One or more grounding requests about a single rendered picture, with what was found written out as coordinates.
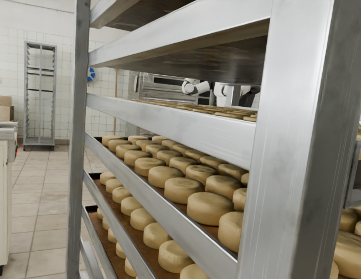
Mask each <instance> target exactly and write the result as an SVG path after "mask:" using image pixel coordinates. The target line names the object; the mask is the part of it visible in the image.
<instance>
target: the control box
mask: <svg viewBox="0 0 361 279"><path fill-rule="evenodd" d="M16 138H17V133H16V132H15V133H14V140H8V147H9V148H8V162H14V161H15V159H16V153H17V152H16V147H17V142H16V144H15V141H16Z"/></svg>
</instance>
